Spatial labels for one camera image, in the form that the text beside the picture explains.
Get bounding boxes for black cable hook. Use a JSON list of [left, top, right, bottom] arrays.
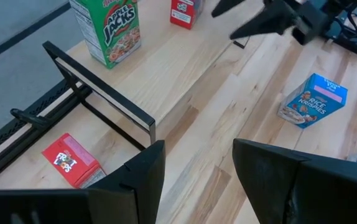
[[9, 108, 53, 129]]

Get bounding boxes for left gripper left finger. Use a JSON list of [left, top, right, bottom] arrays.
[[85, 139, 166, 224]]

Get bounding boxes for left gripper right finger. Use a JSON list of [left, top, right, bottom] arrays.
[[233, 138, 357, 224]]

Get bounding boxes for blue Rice Krispies cereal box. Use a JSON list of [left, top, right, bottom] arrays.
[[277, 72, 349, 129]]

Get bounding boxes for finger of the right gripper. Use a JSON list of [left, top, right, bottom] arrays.
[[229, 1, 297, 40], [211, 0, 248, 18]]

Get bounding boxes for wooden shelf black metal frame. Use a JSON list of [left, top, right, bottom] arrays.
[[42, 0, 251, 153]]

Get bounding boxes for black aluminium frame rails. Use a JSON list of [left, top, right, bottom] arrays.
[[324, 18, 357, 65]]

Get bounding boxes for green Apple Jacks cereal box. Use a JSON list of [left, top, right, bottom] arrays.
[[68, 0, 142, 70]]

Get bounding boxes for red Froot Loops cereal box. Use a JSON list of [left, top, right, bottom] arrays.
[[41, 133, 107, 190], [169, 0, 205, 30]]

